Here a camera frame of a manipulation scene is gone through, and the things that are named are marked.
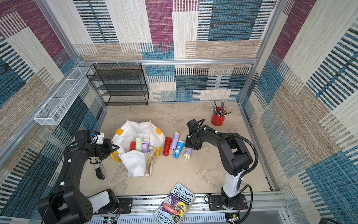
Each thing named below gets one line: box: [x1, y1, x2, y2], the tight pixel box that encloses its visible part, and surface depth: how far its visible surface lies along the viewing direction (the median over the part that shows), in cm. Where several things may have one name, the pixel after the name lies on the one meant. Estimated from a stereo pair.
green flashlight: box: [135, 137, 143, 153], surface depth 87 cm
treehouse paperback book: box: [153, 182, 197, 224], surface depth 73 cm
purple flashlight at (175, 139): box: [170, 132, 180, 150], surface depth 98 cm
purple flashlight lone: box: [142, 138, 151, 154], surface depth 88 cm
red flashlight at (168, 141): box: [163, 137, 173, 156], surface depth 93 cm
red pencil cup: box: [210, 106, 227, 127], surface depth 104 cm
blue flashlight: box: [172, 140, 186, 160], surface depth 93 cm
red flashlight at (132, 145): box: [129, 140, 137, 152], surface depth 91 cm
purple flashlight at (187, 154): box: [183, 147, 193, 160], surface depth 90 cm
